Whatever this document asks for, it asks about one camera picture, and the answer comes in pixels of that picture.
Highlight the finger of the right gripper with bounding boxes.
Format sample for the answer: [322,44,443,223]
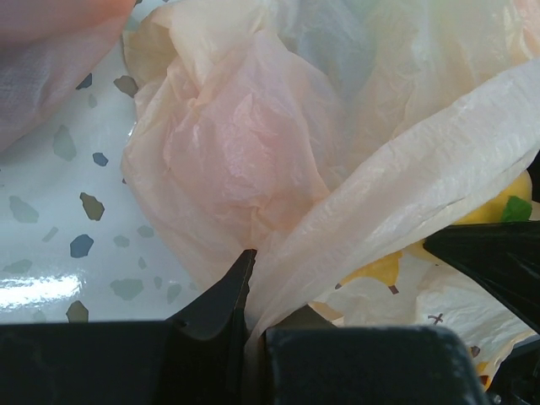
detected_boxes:
[424,221,539,332]

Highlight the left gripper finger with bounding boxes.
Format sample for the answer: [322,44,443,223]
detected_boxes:
[168,250,257,404]

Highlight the yellow toy banana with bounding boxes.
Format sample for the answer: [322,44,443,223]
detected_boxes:
[456,170,532,225]

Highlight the orange plastic bag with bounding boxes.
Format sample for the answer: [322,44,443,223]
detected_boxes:
[121,1,539,385]

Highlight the pink plastic bag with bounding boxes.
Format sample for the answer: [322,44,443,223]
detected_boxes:
[1,1,135,149]

